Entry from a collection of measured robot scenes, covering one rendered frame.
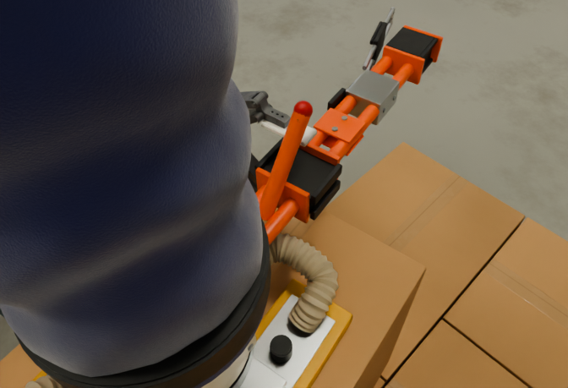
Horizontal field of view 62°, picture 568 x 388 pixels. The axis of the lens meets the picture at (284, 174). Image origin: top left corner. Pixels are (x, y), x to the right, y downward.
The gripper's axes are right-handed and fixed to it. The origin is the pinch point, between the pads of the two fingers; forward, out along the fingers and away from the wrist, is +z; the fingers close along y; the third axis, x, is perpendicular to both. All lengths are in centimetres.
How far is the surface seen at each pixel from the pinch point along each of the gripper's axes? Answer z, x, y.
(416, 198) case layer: 6, -48, 54
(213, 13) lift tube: 10.4, 23.4, -38.8
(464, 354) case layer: 32, -15, 54
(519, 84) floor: 9, -191, 108
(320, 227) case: 2.5, -1.4, 13.6
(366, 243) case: 9.9, -2.9, 13.6
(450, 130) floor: -8, -139, 108
